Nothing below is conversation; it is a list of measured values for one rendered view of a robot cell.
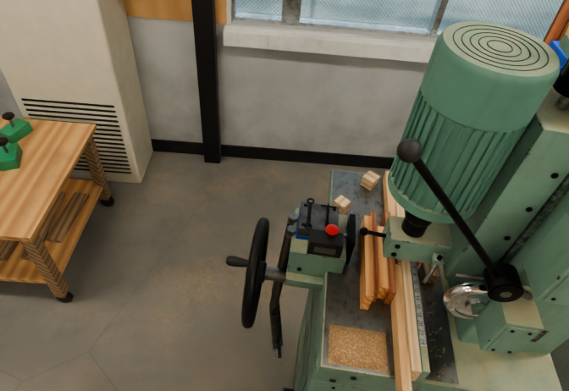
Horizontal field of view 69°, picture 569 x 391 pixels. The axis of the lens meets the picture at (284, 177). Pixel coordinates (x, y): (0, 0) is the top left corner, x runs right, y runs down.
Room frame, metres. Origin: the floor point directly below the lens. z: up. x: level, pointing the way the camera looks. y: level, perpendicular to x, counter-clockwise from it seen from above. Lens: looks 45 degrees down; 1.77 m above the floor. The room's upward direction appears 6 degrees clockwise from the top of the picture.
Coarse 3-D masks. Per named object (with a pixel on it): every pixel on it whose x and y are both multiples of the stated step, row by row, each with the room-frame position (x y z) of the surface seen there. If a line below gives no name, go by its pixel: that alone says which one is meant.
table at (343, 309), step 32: (352, 192) 0.85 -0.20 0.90; (352, 256) 0.62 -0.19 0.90; (320, 288) 0.55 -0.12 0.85; (352, 288) 0.53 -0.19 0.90; (320, 320) 0.47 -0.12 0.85; (352, 320) 0.45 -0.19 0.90; (384, 320) 0.46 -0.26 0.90; (320, 352) 0.37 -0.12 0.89; (384, 384) 0.33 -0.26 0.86; (416, 384) 0.33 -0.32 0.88
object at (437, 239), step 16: (400, 224) 0.60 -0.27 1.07; (432, 224) 0.61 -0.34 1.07; (448, 224) 0.61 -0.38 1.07; (384, 240) 0.58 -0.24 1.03; (400, 240) 0.56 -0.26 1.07; (416, 240) 0.56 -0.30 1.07; (432, 240) 0.56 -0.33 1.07; (448, 240) 0.57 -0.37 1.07; (384, 256) 0.56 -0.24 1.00; (400, 256) 0.55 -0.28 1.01; (416, 256) 0.55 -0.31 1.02; (448, 256) 0.55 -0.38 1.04
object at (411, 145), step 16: (400, 144) 0.46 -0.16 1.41; (416, 144) 0.45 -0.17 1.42; (416, 160) 0.44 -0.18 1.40; (432, 176) 0.45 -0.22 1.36; (448, 208) 0.44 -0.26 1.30; (464, 224) 0.44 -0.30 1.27; (480, 256) 0.44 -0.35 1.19; (496, 272) 0.44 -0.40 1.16; (512, 272) 0.45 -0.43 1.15; (496, 288) 0.42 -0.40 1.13; (512, 288) 0.42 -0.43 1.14
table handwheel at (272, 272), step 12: (264, 228) 0.65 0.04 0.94; (252, 240) 0.60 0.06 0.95; (264, 240) 0.72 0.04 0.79; (252, 252) 0.57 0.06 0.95; (264, 252) 0.71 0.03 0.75; (252, 264) 0.54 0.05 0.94; (264, 264) 0.61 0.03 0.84; (252, 276) 0.52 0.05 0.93; (264, 276) 0.58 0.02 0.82; (276, 276) 0.59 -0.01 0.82; (252, 288) 0.50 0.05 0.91; (252, 300) 0.48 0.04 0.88; (252, 312) 0.47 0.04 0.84; (252, 324) 0.48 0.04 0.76
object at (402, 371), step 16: (384, 176) 0.90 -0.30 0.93; (384, 192) 0.84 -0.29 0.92; (384, 208) 0.79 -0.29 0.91; (400, 272) 0.56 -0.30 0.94; (400, 288) 0.52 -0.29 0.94; (400, 304) 0.48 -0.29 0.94; (400, 320) 0.44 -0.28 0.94; (400, 336) 0.40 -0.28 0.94; (400, 352) 0.37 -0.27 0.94; (400, 368) 0.34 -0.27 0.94; (400, 384) 0.31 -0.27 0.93
